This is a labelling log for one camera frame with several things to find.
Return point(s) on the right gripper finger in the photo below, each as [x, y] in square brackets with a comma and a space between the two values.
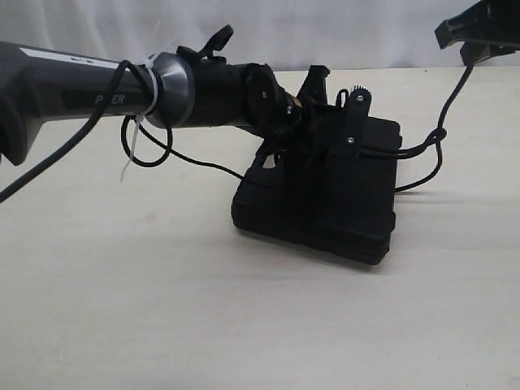
[474, 53]

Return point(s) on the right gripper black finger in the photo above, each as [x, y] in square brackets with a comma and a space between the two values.
[494, 23]

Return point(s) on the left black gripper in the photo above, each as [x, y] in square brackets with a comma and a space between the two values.
[313, 125]

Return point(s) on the black plastic carrying case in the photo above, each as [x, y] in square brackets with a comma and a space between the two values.
[340, 206]

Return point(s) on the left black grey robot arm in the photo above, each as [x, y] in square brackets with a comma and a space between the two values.
[184, 89]

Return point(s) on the white backdrop curtain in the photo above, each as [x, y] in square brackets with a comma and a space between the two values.
[287, 35]

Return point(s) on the white zip tie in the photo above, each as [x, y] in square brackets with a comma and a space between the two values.
[138, 122]

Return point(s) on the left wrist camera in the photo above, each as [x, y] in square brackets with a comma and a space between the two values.
[354, 106]

